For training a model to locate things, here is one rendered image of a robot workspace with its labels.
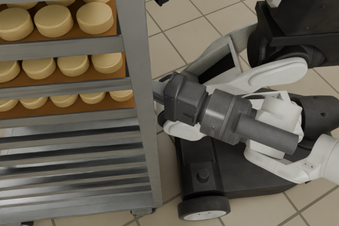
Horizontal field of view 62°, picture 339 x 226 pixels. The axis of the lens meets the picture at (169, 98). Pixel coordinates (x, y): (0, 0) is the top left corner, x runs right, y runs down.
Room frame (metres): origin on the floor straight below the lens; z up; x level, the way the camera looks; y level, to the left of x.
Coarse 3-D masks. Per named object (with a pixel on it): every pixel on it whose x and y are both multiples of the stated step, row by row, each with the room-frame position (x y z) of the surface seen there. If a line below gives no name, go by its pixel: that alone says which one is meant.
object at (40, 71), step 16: (0, 64) 0.30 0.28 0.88; (16, 64) 0.30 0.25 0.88; (32, 64) 0.30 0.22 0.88; (48, 64) 0.30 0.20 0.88; (64, 64) 0.30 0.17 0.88; (80, 64) 0.30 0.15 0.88; (96, 64) 0.30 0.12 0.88; (112, 64) 0.30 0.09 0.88; (0, 80) 0.27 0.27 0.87; (16, 80) 0.28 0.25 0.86; (32, 80) 0.28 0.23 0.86; (48, 80) 0.28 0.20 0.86; (64, 80) 0.28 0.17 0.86; (80, 80) 0.28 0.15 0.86
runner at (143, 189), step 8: (80, 192) 0.26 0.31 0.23; (88, 192) 0.26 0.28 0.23; (96, 192) 0.26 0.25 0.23; (104, 192) 0.26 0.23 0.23; (112, 192) 0.26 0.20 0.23; (120, 192) 0.26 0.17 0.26; (128, 192) 0.26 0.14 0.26; (136, 192) 0.26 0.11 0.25; (144, 192) 0.26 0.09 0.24; (0, 200) 0.24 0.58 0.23; (8, 200) 0.24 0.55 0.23; (16, 200) 0.24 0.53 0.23; (24, 200) 0.24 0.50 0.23; (32, 200) 0.24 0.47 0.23; (40, 200) 0.24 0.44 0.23; (48, 200) 0.23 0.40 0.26; (56, 200) 0.23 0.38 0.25; (64, 200) 0.24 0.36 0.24; (72, 200) 0.24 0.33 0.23
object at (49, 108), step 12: (48, 96) 0.31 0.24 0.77; (108, 96) 0.31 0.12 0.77; (12, 108) 0.28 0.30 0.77; (24, 108) 0.28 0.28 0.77; (36, 108) 0.28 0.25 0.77; (48, 108) 0.28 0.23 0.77; (60, 108) 0.28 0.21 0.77; (72, 108) 0.28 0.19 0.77; (84, 108) 0.28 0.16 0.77; (96, 108) 0.28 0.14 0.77; (108, 108) 0.28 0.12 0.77
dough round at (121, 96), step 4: (112, 92) 0.30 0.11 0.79; (116, 92) 0.30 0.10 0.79; (120, 92) 0.30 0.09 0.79; (124, 92) 0.30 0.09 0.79; (128, 92) 0.30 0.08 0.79; (132, 92) 0.31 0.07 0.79; (112, 96) 0.30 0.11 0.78; (116, 96) 0.30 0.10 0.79; (120, 96) 0.30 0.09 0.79; (124, 96) 0.30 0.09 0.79; (128, 96) 0.30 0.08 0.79; (132, 96) 0.31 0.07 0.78; (116, 100) 0.30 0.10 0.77; (120, 100) 0.29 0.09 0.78; (124, 100) 0.30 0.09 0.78
